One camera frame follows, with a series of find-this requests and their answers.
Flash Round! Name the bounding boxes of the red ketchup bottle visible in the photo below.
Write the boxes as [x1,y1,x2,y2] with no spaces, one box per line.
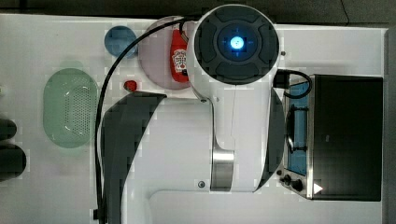
[170,30,189,83]

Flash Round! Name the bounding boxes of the small red toy fruit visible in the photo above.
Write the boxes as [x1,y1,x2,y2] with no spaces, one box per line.
[123,80,137,92]

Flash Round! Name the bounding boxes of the grey round plate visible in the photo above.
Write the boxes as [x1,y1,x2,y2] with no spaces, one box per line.
[138,24,190,91]

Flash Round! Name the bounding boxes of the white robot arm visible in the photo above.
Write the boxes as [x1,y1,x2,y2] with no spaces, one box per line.
[101,4,284,224]

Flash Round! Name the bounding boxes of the blue bowl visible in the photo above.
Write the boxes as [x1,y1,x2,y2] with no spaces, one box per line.
[104,26,137,57]

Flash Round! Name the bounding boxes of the black toaster oven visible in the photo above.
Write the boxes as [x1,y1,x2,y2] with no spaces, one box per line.
[276,75,383,202]

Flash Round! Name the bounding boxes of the green perforated colander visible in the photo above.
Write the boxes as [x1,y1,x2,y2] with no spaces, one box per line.
[43,68,98,148]

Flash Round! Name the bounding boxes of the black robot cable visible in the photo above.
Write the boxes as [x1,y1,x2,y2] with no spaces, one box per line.
[92,17,200,224]

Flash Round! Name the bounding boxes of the black cylinder objects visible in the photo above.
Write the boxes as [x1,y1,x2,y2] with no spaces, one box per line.
[0,119,26,182]

